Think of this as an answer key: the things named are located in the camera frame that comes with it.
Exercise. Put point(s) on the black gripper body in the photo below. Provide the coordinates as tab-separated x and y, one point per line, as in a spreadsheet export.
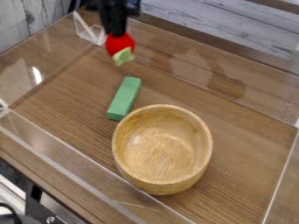
119	5

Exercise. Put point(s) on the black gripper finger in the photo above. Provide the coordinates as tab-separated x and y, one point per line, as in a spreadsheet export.
107	21
120	24

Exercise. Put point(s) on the red plush strawberry toy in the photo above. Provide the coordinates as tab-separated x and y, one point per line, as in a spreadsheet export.
120	48

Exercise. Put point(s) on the green rectangular block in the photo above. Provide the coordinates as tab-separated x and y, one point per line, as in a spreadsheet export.
124	98

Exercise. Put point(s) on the wooden bowl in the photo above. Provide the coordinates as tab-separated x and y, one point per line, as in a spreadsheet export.
161	147

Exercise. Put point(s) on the clear acrylic corner bracket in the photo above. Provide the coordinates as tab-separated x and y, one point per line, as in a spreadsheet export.
92	33

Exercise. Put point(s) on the clear acrylic front wall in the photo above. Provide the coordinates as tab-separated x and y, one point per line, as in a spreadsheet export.
81	184

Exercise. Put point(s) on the black metal table leg bracket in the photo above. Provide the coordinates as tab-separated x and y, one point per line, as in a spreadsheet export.
36	210

